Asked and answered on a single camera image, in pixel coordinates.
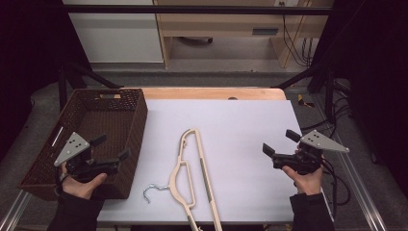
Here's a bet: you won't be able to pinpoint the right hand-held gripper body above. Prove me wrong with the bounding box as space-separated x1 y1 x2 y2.
271 129 350 176

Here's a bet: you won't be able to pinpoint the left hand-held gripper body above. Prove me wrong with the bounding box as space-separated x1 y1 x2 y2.
53 131 120 183

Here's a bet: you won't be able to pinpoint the brown woven basket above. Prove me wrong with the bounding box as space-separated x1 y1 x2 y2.
17 88 149 201

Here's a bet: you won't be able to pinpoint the beige hanger with metal hook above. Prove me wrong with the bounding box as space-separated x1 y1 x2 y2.
142 128 223 231

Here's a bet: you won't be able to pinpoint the person's left hand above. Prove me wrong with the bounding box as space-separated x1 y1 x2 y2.
61 162 109 200

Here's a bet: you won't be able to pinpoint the person's right hand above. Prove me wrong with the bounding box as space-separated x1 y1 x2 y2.
282 145 324 196

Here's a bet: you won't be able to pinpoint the white paper sheet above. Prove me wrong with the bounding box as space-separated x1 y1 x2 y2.
95 98 335 224

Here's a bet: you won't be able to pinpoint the yellow and black tool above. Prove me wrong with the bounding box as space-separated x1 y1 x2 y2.
296 93 316 109

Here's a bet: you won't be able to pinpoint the white cabinet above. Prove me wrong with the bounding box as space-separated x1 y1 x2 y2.
62 0 165 64

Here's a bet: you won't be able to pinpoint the light wooden desk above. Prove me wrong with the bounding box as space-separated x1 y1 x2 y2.
153 0 335 69

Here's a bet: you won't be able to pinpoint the black floor cables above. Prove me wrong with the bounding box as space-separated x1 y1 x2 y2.
300 78 354 138

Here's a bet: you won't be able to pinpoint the grey gripper strap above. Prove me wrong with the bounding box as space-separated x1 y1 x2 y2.
55 167 70 196

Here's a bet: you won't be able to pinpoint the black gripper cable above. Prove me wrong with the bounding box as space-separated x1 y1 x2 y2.
320 158 351 222

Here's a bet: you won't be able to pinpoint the aluminium rail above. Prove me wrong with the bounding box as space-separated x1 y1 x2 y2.
332 134 390 231
0 191 32 231

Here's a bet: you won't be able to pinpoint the black diagonal frame strut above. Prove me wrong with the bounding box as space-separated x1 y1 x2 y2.
274 62 336 123
58 62 123 111

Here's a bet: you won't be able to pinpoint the black hanging cables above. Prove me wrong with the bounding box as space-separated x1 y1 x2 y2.
281 13 315 68

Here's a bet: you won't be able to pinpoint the black horizontal frame bar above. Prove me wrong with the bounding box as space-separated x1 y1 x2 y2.
62 4 333 15

